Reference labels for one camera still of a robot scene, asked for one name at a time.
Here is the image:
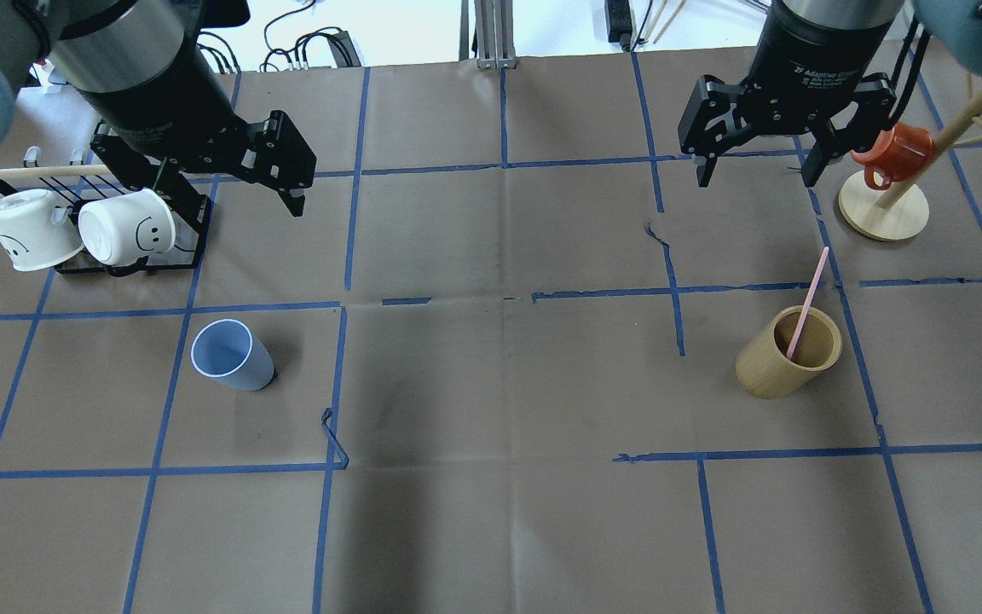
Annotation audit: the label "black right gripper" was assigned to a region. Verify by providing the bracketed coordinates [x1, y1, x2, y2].
[678, 72, 897, 188]

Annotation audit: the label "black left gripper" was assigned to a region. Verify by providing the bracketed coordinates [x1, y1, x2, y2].
[92, 110, 317, 240]

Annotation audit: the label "light blue plastic cup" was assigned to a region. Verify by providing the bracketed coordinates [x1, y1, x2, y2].
[190, 318, 277, 391]

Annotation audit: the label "pink chopstick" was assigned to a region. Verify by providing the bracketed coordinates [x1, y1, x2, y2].
[786, 246, 831, 362]

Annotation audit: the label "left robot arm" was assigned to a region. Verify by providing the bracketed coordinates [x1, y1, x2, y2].
[0, 1, 316, 230]

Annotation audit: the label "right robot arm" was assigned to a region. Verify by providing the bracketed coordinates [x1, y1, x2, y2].
[678, 1, 982, 187]

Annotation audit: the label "bamboo chopstick holder cup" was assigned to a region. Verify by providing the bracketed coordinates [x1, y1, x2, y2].
[734, 306, 843, 399]

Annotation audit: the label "red orange mug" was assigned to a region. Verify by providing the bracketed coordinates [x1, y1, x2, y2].
[851, 122, 935, 191]

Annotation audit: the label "white smiley mug right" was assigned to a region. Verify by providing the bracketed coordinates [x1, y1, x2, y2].
[78, 189, 176, 267]

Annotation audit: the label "white smiley mug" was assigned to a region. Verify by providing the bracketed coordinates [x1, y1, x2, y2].
[78, 189, 176, 267]
[0, 189, 84, 272]

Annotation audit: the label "wooden mug tree stand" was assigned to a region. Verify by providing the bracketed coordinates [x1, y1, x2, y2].
[837, 90, 982, 242]

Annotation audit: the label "white smiley mug left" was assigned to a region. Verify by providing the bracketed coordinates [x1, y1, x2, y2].
[0, 189, 84, 272]

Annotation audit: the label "black wire cup rack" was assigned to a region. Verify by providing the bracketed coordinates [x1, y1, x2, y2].
[0, 147, 213, 277]

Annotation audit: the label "black power strip cables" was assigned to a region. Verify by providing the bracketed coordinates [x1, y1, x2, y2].
[193, 0, 364, 74]

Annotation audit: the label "aluminium frame post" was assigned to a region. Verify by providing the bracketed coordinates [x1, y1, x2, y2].
[459, 1, 517, 70]

